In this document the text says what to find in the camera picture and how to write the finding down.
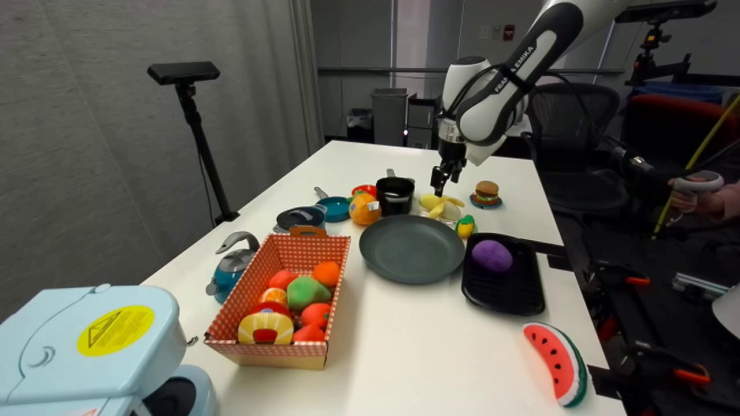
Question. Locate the blue toy frying pan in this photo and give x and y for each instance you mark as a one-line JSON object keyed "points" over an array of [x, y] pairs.
{"points": [[335, 209]]}

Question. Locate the teal toy pot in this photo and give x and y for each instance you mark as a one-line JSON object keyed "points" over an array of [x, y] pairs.
{"points": [[237, 253]]}

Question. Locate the watermelon slice plush toy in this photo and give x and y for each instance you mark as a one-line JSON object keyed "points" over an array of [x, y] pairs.
{"points": [[563, 362]]}

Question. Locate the burger toy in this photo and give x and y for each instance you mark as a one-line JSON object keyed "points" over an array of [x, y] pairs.
{"points": [[485, 194]]}

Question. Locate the purple plush toy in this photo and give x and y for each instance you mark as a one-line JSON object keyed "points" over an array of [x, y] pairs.
{"points": [[492, 254]]}

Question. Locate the black pot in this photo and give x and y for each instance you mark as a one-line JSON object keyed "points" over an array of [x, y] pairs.
{"points": [[393, 194]]}

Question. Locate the orange checkered basket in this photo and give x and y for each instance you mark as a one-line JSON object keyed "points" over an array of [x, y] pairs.
{"points": [[283, 308]]}

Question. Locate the yellow banana plush toy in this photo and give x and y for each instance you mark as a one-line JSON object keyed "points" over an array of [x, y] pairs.
{"points": [[443, 206]]}

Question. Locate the green plush pear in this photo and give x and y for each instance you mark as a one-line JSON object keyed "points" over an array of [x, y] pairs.
{"points": [[303, 292]]}

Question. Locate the dark grey round plate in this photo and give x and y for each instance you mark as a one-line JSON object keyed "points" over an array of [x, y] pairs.
{"points": [[411, 251]]}

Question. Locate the black camera on stand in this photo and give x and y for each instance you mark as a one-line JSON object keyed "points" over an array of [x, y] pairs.
{"points": [[182, 77]]}

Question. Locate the person hand with controller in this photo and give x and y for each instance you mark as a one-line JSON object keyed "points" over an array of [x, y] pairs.
{"points": [[706, 194]]}

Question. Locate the orange plush toy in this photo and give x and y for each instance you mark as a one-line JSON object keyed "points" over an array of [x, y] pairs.
{"points": [[364, 209]]}

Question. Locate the red plush tomato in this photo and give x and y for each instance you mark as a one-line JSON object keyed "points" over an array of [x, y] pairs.
{"points": [[317, 313]]}

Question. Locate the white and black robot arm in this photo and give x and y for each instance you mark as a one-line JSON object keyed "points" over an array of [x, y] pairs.
{"points": [[484, 100]]}

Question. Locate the black office chair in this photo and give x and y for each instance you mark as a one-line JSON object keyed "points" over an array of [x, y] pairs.
{"points": [[570, 149]]}

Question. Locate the black rectangular tray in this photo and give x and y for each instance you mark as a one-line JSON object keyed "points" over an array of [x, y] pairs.
{"points": [[517, 292]]}

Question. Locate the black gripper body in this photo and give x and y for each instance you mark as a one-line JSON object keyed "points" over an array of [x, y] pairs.
{"points": [[448, 154]]}

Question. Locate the light blue toy toaster oven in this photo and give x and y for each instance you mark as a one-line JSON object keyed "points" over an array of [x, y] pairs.
{"points": [[99, 351]]}

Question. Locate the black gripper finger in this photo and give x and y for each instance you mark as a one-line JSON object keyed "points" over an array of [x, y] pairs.
{"points": [[455, 169], [438, 181]]}

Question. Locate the corn plush toy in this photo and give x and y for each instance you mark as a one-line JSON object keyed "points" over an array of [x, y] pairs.
{"points": [[466, 226]]}

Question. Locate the yellow red plush slice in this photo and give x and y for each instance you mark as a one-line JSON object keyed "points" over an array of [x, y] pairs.
{"points": [[265, 328]]}

